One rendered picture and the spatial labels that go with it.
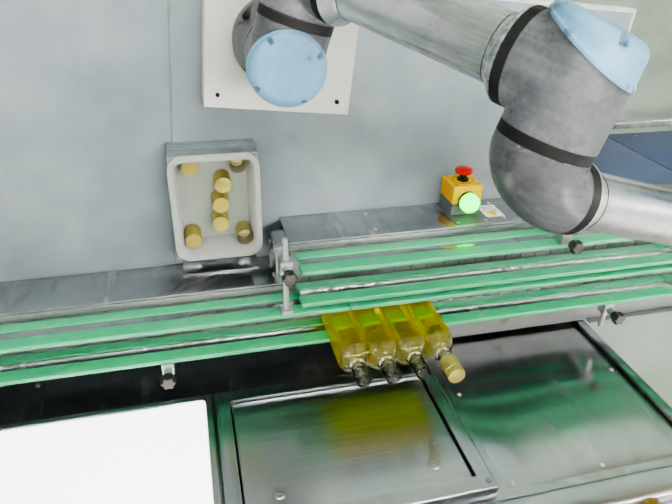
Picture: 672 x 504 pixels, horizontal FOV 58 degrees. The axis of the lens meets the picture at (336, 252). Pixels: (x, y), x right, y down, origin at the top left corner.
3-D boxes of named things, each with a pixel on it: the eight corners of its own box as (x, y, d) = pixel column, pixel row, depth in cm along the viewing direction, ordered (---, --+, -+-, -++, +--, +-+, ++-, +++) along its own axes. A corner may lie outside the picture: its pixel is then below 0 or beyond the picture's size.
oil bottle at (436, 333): (393, 305, 136) (427, 366, 118) (394, 284, 133) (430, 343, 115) (416, 302, 137) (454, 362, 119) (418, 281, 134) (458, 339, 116)
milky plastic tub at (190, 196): (177, 242, 129) (177, 263, 122) (164, 143, 118) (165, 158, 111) (258, 235, 133) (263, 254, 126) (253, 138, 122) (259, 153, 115)
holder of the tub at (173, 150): (180, 262, 132) (181, 281, 126) (166, 143, 119) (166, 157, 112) (258, 255, 136) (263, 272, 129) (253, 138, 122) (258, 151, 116)
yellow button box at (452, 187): (437, 202, 141) (450, 215, 134) (441, 172, 137) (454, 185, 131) (465, 199, 142) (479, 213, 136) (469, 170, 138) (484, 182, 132)
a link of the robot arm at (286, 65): (235, 78, 99) (237, 103, 87) (255, -6, 93) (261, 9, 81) (304, 97, 102) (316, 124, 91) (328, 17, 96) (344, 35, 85)
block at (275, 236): (268, 269, 131) (272, 286, 125) (266, 230, 126) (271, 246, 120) (284, 267, 132) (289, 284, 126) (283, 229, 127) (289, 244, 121)
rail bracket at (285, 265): (273, 293, 126) (283, 329, 115) (271, 222, 118) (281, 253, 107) (287, 292, 127) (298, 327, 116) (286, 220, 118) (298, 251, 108)
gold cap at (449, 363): (435, 361, 114) (444, 377, 111) (450, 350, 114) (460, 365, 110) (444, 371, 116) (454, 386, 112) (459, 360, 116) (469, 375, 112)
